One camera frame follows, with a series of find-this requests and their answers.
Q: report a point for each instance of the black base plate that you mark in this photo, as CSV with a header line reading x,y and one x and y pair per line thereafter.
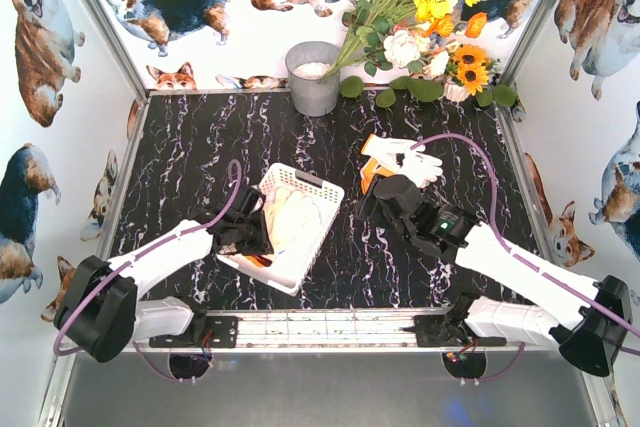
x,y
203,331
445,331

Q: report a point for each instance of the small white flower pot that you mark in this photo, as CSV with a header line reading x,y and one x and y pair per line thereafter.
x,y
454,92

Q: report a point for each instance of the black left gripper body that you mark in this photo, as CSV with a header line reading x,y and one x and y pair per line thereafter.
x,y
255,226

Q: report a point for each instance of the blue dotted white glove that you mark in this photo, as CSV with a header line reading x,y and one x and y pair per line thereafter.
x,y
259,261

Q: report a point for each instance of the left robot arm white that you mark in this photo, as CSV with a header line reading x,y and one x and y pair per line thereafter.
x,y
105,309

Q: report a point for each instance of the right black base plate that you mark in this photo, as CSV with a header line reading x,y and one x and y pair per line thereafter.
x,y
445,331

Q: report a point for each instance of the orange dotted white glove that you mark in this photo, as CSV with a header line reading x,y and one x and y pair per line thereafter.
x,y
371,168

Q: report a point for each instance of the white storage basket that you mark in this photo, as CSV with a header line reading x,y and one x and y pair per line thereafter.
x,y
288,270

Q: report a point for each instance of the cream inside-out glove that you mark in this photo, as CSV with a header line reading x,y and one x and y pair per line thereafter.
x,y
291,215

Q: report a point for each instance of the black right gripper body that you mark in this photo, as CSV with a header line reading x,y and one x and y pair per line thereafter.
x,y
385,195

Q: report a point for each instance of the grey metal bucket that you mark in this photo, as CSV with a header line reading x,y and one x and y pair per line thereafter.
x,y
313,82

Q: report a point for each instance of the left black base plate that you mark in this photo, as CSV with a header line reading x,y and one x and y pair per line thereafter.
x,y
203,331

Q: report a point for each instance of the white glove orange cuff top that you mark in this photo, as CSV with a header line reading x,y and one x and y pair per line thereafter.
x,y
420,168

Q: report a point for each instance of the artificial flower bouquet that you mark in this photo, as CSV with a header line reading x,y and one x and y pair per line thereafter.
x,y
432,40

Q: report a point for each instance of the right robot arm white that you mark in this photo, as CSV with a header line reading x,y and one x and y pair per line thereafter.
x,y
585,320

